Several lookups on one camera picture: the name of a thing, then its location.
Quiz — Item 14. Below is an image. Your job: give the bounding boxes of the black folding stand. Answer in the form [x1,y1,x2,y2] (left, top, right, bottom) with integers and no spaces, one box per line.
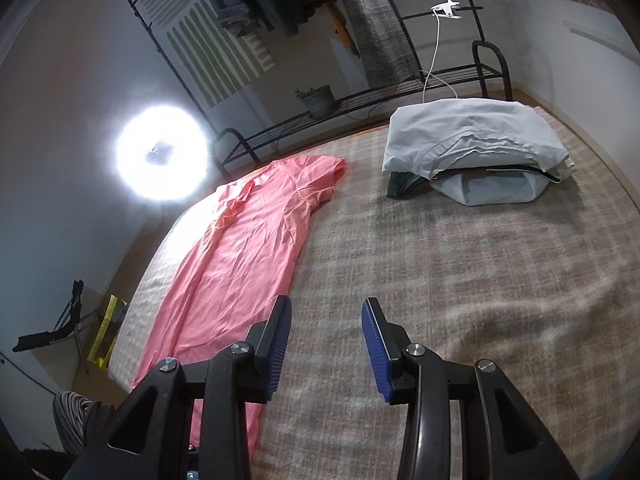
[12,280,101,373]

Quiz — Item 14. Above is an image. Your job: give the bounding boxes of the black light stand pole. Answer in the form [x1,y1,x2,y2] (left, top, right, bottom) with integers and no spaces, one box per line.
[121,0,211,121]

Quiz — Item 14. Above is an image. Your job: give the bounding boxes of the potted plant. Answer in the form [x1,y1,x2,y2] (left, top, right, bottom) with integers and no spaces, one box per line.
[294,85,335,118]

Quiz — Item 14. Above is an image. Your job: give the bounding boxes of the white lamp cable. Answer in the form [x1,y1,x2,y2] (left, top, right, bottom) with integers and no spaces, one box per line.
[422,15,458,106]

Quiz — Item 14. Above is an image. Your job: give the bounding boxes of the pink garment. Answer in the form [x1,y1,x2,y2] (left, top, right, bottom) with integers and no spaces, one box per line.
[131,156,348,456]

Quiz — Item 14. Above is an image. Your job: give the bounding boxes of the striped cloth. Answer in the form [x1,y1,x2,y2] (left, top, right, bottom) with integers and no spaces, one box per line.
[52,391,101,453]

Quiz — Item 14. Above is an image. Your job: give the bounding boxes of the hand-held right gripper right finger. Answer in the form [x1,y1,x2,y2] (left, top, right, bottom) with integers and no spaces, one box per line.
[361,297,581,480]

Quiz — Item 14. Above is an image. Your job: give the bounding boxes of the dark green folded garment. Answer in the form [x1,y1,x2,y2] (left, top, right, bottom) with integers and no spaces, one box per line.
[386,170,431,198]

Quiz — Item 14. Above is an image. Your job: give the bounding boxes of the grey plaid hanging cloth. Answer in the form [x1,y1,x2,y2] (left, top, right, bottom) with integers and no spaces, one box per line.
[330,0,421,88]

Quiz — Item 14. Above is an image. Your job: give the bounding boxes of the pale white folded garment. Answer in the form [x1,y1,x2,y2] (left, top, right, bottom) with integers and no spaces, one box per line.
[431,165,556,207]

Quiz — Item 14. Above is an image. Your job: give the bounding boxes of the light grey folded garment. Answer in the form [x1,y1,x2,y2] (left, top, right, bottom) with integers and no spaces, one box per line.
[382,99,571,181]

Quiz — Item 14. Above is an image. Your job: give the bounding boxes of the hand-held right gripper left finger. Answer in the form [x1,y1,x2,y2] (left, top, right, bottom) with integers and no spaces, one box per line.
[62,295,293,480]

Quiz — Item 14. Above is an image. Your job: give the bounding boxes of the yellow bag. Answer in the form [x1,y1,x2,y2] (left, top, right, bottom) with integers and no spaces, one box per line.
[87,294,128,368]

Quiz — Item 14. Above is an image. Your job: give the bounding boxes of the ring light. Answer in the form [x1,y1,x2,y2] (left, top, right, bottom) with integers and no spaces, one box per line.
[116,105,208,203]

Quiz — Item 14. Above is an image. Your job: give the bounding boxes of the white wall trim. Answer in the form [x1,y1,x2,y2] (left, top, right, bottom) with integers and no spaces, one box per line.
[562,19,631,56]

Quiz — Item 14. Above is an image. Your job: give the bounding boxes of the green striped wall hanging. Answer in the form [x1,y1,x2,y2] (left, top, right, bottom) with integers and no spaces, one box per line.
[136,0,280,108]

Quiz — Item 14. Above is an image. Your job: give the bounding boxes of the black metal clothes rack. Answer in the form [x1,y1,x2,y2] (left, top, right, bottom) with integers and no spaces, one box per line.
[212,0,513,178]

